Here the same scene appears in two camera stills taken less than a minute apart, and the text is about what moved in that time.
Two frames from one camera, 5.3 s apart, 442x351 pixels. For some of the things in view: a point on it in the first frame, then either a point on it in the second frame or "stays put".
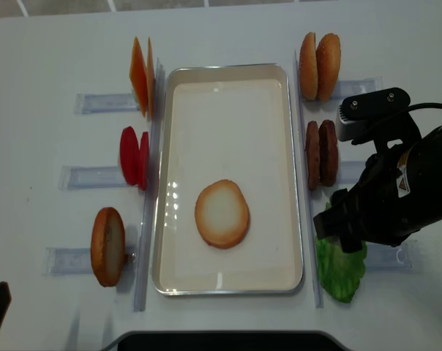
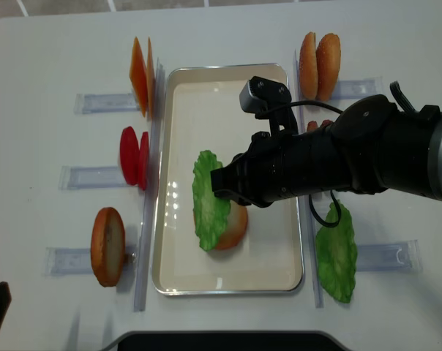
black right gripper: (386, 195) to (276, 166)
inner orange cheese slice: (151, 80) stays put
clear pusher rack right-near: (404, 257) stays put
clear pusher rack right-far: (348, 88) stays put
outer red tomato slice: (129, 155) stays put
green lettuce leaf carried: (340, 272) to (211, 211)
